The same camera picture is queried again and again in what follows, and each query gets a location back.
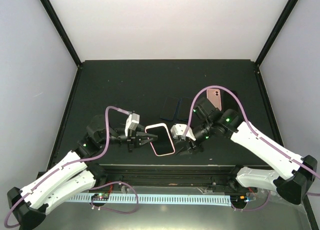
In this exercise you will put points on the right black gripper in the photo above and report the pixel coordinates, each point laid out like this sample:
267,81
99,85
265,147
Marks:
192,149

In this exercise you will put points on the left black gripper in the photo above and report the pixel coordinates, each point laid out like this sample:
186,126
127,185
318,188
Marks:
133,138

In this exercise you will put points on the pink-cased phone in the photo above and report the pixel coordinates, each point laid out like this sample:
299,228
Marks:
163,145
169,109

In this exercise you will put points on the black-cased phone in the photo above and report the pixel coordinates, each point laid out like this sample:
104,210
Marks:
184,109

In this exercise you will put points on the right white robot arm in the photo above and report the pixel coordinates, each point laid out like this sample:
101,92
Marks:
291,175

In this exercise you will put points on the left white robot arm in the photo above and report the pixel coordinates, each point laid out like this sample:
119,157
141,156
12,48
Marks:
76,172

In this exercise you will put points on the right small circuit board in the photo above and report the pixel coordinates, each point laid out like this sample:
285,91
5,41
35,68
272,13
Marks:
242,199

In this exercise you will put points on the small circuit board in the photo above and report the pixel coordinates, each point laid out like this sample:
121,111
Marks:
242,199
100,197

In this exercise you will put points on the left small circuit board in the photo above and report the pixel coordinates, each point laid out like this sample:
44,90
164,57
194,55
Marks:
100,197

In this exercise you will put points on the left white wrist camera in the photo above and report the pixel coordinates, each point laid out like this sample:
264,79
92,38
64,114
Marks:
132,123

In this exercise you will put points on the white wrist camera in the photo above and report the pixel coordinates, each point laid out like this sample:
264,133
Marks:
132,123
182,132

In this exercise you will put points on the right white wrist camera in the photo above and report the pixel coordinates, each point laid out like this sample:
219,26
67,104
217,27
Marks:
182,132

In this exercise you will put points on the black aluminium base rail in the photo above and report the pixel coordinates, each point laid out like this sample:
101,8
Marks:
213,177

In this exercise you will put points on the white slotted cable duct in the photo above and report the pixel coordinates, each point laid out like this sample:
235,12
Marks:
156,199

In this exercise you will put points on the left black frame post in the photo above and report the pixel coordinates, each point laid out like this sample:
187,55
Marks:
47,5

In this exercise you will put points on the black frame post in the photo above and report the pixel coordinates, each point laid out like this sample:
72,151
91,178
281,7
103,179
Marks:
47,5
283,17

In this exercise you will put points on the right black frame post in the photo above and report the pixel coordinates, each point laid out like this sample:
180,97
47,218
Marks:
283,17

